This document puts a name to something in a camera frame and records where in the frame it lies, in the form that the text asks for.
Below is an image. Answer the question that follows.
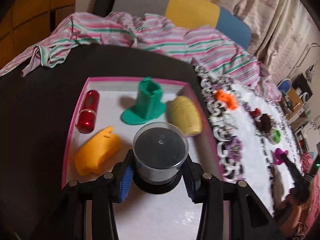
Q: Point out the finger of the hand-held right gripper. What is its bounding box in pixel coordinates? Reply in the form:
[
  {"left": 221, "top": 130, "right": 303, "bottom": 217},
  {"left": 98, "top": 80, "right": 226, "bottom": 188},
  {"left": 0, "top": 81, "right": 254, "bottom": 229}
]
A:
[{"left": 281, "top": 154, "right": 304, "bottom": 185}]

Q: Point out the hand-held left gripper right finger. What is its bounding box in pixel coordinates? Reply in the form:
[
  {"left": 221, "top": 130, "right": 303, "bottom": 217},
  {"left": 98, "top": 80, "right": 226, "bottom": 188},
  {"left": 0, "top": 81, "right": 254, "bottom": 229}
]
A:
[{"left": 184, "top": 154, "right": 285, "bottom": 240}]

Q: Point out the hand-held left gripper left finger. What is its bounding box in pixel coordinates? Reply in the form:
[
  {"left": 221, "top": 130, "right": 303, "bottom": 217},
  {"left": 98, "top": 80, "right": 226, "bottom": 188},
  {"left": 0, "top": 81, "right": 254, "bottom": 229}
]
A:
[{"left": 32, "top": 149, "right": 135, "bottom": 240}]

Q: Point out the purple flanged spool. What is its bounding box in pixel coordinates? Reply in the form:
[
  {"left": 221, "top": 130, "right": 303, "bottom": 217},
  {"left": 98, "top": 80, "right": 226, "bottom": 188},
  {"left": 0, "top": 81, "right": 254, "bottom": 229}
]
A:
[{"left": 274, "top": 148, "right": 289, "bottom": 165}]

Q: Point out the orange curved plastic piece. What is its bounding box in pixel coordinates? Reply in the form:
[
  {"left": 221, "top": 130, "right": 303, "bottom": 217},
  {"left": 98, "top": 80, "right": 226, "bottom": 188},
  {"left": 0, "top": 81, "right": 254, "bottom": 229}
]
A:
[{"left": 75, "top": 126, "right": 122, "bottom": 175}]

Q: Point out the pink rimmed white tray box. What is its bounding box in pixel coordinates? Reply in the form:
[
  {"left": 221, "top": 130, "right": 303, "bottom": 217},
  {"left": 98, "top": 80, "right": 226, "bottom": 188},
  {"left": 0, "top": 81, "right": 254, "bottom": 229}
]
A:
[{"left": 61, "top": 76, "right": 230, "bottom": 240}]

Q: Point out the clear cylinder black base container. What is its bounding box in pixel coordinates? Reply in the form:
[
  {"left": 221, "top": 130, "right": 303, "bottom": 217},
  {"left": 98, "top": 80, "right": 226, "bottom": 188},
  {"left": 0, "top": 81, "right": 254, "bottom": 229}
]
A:
[{"left": 132, "top": 122, "right": 189, "bottom": 195}]

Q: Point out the yellow oval case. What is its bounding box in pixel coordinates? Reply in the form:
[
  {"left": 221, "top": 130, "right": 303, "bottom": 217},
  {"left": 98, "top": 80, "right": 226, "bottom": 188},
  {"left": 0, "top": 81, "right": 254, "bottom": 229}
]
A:
[{"left": 169, "top": 96, "right": 203, "bottom": 136}]

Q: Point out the red shiny capsule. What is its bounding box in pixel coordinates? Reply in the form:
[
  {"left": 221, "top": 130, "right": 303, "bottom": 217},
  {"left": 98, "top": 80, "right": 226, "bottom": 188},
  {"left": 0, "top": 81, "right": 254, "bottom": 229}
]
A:
[{"left": 77, "top": 90, "right": 100, "bottom": 134}]

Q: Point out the teal green flanged piece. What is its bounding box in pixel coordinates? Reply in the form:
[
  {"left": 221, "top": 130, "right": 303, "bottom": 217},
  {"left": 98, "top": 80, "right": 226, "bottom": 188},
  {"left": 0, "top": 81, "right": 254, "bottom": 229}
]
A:
[{"left": 121, "top": 77, "right": 167, "bottom": 126}]

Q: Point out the person's right forearm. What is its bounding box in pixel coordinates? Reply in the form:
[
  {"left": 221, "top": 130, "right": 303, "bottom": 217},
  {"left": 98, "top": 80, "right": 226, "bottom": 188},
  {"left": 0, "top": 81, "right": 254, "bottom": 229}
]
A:
[{"left": 274, "top": 192, "right": 312, "bottom": 238}]

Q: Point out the pink floral cloth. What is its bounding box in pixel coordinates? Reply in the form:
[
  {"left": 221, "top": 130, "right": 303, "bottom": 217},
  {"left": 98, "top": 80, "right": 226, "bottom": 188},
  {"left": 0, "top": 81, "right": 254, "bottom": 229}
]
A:
[{"left": 300, "top": 152, "right": 320, "bottom": 230}]

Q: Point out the light green plastic piece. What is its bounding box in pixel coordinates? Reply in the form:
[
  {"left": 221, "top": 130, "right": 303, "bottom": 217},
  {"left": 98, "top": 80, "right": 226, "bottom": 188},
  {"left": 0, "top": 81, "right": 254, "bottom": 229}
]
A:
[{"left": 270, "top": 129, "right": 282, "bottom": 143}]

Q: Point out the white embroidered floral tablecloth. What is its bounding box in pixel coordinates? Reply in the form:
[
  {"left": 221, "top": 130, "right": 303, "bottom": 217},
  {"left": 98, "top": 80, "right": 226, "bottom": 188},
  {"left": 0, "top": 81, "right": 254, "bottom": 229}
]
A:
[{"left": 194, "top": 64, "right": 304, "bottom": 220}]

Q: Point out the dark brown plastic piece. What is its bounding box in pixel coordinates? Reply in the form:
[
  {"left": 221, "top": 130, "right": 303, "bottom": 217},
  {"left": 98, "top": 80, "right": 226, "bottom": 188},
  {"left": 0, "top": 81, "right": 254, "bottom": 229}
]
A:
[{"left": 255, "top": 114, "right": 273, "bottom": 132}]

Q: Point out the wooden desk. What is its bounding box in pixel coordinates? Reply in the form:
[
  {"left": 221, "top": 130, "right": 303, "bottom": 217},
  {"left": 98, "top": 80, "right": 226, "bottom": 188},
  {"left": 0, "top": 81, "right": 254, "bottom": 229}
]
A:
[{"left": 285, "top": 87, "right": 310, "bottom": 120}]

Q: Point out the blue round chair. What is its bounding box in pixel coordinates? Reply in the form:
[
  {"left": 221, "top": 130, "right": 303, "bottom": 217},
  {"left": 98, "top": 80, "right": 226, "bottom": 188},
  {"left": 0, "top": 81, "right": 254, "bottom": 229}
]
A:
[{"left": 277, "top": 78, "right": 293, "bottom": 93}]

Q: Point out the orange cube block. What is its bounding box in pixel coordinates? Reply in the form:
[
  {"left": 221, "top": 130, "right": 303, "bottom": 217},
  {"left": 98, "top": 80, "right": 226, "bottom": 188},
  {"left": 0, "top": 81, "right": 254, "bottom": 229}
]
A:
[{"left": 215, "top": 89, "right": 238, "bottom": 110}]

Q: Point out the pink green striped cloth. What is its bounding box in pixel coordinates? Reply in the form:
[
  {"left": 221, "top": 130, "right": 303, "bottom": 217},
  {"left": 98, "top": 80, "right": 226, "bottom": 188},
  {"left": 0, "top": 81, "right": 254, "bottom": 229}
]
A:
[{"left": 0, "top": 12, "right": 280, "bottom": 100}]

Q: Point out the beige curtain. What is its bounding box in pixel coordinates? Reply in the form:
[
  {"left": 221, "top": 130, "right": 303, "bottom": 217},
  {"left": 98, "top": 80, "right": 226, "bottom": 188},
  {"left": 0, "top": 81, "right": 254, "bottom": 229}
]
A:
[{"left": 192, "top": 0, "right": 320, "bottom": 80}]

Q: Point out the orange wooden wardrobe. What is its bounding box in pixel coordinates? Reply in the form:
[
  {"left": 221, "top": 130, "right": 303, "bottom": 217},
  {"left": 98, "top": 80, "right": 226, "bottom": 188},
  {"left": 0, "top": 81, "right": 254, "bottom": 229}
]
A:
[{"left": 0, "top": 0, "right": 79, "bottom": 68}]

